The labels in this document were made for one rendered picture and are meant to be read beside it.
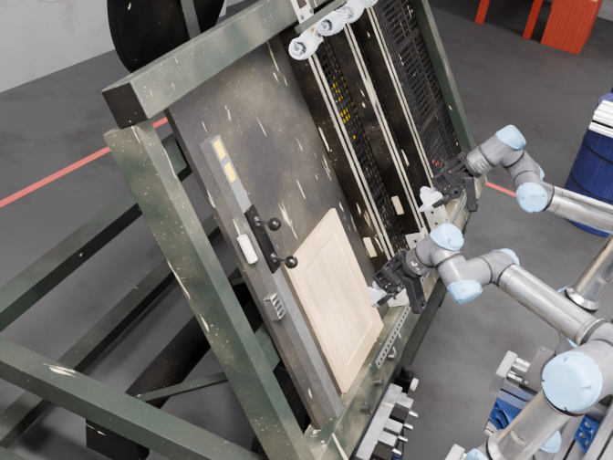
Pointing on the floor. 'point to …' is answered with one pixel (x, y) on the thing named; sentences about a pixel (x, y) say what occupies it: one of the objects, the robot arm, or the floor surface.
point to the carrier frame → (12, 293)
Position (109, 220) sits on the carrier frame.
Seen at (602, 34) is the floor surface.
